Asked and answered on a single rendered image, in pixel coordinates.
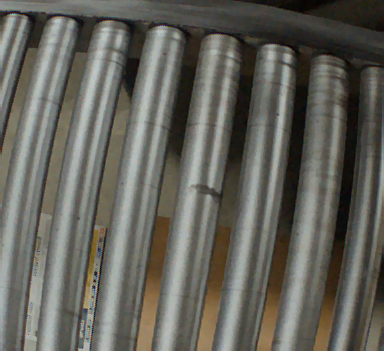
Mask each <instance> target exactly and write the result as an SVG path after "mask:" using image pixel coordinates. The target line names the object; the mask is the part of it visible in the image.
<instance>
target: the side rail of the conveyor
mask: <svg viewBox="0 0 384 351"><path fill-rule="evenodd" d="M8 14H19V15H21V14H22V15H24V16H27V17H29V18H31V19H32V20H33V21H34V22H35V27H34V30H33V33H32V38H31V41H30V44H29V47H28V48H31V49H32V48H35V49H38V46H39V43H40V38H41V35H42V32H43V30H44V27H45V24H46V21H48V20H49V19H51V18H54V17H56V16H59V17H68V18H73V19H74V20H77V21H78V22H79V23H81V25H82V27H83V28H82V33H81V37H80V39H79V41H78V45H77V49H76V52H78V53H81V52H83V53H87V50H88V48H89V45H90V41H91V36H92V33H93V28H94V26H95V24H97V23H99V22H102V21H113V20H114V21H118V22H121V23H126V24H127V25H128V26H131V27H132V29H133V30H134V36H133V38H132V42H131V46H130V51H129V55H128V57H129V58H134V59H141V54H142V49H143V44H144V41H145V39H146V34H147V31H148V30H149V29H151V28H152V27H156V26H166V27H171V28H175V29H176V28H178V29H180V30H182V31H183V32H184V33H185V34H187V35H188V44H187V50H186V54H185V60H184V65H189V66H195V67H197V64H198V59H199V53H200V48H201V42H202V39H203V38H204V37H206V35H209V34H213V35H226V36H230V37H235V38H237V39H239V40H240V41H241V42H242V43H243V44H244V46H245V47H244V54H243V59H242V65H241V67H242V72H241V74H244V75H250V76H254V71H255V65H256V59H257V58H256V53H257V49H258V48H259V47H260V46H262V45H267V44H280V45H285V46H287V47H290V48H292V49H293V50H295V51H296V52H297V53H298V55H299V60H298V74H297V80H296V83H297V85H303V86H309V79H310V65H311V59H312V58H314V57H316V56H318V55H321V56H323V55H330V56H336V57H338V58H340V59H342V60H343V61H345V62H347V63H348V65H349V67H350V76H349V80H350V84H349V91H348V93H349V96H353V97H358V98H359V93H360V77H361V73H360V72H361V71H362V70H364V68H370V67H378V68H383V69H384V32H379V31H376V30H374V29H369V28H364V27H360V26H358V25H353V24H348V23H344V22H342V21H338V20H333V19H327V18H324V17H321V16H316V15H310V14H305V13H301V12H299V11H293V10H288V9H283V8H276V7H271V6H266V5H262V4H258V3H253V2H248V1H241V0H0V22H1V19H2V17H3V16H5V15H8Z"/></svg>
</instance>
